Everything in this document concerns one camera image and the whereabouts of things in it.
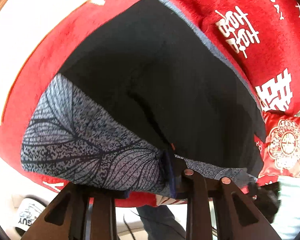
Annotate black pants blue patterned trim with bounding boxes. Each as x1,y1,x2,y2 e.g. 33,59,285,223
20,0,266,195

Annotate red embroidered satin pillow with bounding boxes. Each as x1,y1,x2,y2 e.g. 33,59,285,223
255,112,300,179

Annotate operator's jeans legs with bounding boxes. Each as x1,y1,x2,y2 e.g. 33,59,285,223
136,205,186,240

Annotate red wedding sofa cover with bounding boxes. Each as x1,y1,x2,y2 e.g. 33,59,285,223
0,0,300,207

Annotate black cable on floor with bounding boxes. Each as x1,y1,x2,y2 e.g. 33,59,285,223
122,214,138,240

